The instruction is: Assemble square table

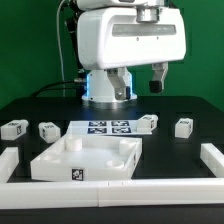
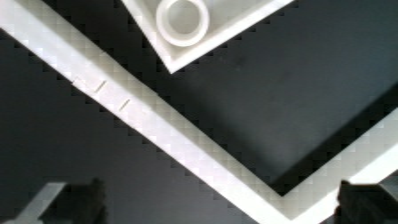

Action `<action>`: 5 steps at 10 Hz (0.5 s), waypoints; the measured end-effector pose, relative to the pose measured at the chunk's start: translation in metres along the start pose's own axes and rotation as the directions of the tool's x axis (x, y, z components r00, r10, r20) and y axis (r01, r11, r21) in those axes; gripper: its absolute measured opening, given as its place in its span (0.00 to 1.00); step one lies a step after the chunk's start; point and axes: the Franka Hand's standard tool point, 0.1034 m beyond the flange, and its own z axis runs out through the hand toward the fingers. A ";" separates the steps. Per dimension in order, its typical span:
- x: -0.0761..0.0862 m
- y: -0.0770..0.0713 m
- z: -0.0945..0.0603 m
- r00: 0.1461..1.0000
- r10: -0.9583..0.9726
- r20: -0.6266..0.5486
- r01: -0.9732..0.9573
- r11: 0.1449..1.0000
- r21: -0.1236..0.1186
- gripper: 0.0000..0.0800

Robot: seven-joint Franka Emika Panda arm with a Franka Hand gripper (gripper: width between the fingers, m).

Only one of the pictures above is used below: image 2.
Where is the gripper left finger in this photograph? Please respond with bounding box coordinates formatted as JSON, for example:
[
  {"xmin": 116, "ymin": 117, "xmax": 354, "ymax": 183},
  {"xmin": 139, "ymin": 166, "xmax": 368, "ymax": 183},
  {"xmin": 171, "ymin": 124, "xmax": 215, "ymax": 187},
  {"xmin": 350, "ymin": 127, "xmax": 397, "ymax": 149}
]
[{"xmin": 8, "ymin": 179, "xmax": 107, "ymax": 224}]

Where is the white square table top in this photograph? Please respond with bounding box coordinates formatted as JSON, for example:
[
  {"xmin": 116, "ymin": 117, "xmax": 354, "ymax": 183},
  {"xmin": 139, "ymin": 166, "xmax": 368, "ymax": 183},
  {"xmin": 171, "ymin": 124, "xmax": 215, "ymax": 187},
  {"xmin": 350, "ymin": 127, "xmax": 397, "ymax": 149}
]
[{"xmin": 121, "ymin": 0, "xmax": 294, "ymax": 73}]

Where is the white U-shaped fence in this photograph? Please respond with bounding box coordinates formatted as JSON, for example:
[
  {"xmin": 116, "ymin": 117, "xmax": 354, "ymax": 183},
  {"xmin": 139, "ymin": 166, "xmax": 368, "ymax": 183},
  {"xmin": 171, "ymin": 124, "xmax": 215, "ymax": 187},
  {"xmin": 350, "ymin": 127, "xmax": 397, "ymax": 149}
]
[{"xmin": 0, "ymin": 0, "xmax": 398, "ymax": 224}]

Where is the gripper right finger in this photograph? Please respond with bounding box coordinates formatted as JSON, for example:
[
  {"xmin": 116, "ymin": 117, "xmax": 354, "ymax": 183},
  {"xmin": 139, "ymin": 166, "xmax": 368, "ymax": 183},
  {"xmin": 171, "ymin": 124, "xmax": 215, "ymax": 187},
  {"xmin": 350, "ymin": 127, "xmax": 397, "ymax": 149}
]
[{"xmin": 335, "ymin": 181, "xmax": 398, "ymax": 224}]

